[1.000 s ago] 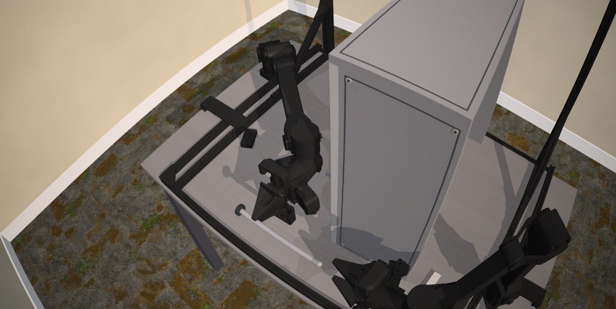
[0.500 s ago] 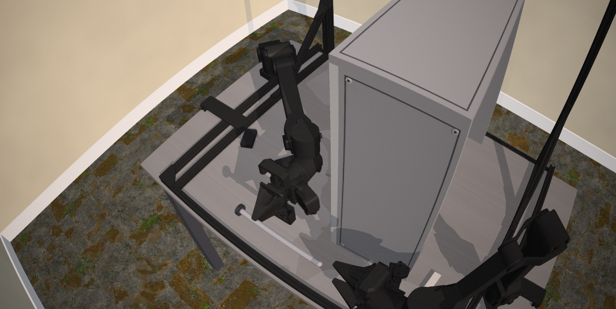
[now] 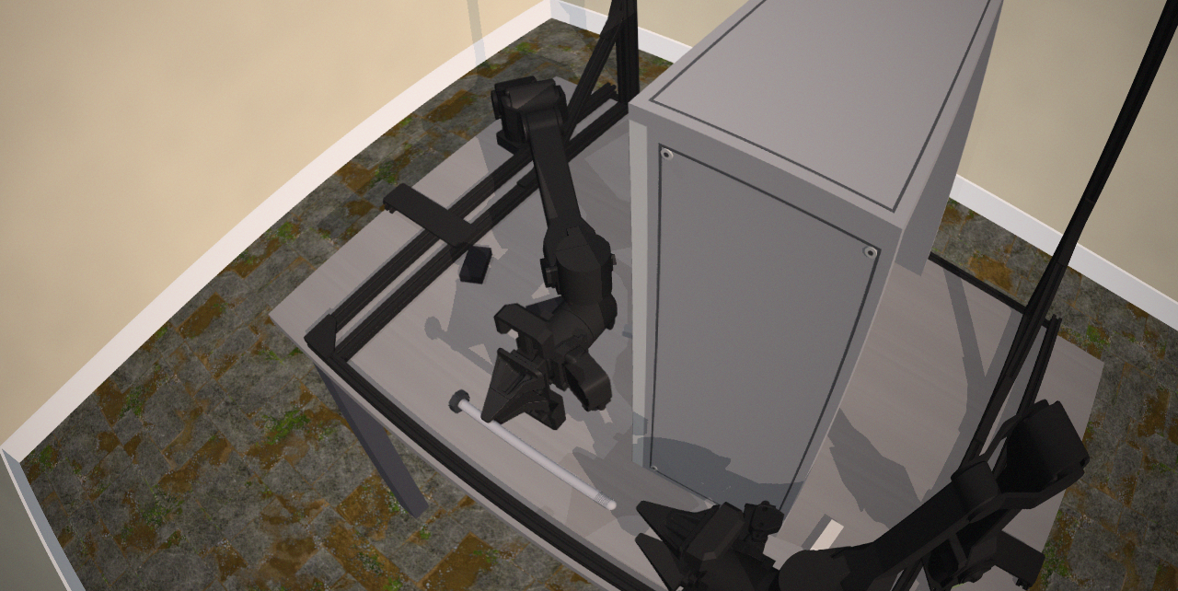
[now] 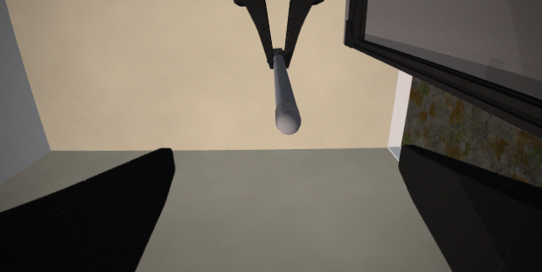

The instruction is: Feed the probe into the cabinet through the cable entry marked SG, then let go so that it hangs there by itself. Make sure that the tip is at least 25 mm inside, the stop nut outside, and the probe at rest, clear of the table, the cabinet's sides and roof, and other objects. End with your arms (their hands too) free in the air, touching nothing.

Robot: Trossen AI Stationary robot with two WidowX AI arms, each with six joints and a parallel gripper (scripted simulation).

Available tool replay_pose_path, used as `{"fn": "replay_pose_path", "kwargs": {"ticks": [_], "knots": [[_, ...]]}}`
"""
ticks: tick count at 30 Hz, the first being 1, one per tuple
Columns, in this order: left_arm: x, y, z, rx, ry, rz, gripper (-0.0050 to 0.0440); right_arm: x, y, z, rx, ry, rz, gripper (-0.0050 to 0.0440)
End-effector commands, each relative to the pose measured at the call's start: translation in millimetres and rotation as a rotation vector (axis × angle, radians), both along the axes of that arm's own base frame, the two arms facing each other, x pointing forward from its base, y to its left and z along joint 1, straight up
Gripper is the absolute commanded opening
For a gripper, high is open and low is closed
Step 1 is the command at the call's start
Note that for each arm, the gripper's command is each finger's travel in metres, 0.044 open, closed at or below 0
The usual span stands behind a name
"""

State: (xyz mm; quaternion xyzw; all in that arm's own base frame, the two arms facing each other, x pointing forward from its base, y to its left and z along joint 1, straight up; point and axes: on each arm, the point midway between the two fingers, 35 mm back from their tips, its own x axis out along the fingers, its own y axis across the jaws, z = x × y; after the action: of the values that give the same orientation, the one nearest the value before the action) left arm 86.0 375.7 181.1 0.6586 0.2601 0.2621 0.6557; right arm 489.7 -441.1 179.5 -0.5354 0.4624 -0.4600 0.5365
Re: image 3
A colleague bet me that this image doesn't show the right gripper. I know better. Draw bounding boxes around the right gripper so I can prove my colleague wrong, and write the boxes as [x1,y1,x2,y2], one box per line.
[479,303,594,430]

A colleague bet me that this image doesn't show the beige rectangular block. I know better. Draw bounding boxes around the beige rectangular block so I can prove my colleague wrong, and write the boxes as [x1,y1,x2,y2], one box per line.
[810,520,843,550]

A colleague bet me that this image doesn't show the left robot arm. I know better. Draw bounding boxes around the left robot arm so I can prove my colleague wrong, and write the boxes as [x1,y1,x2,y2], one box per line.
[730,400,1090,591]

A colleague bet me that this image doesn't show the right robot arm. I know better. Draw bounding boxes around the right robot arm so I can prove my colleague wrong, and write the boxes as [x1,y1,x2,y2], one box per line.
[491,77,618,411]

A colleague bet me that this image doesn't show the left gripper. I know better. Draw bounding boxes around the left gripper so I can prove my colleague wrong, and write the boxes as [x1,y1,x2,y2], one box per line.
[635,502,779,591]

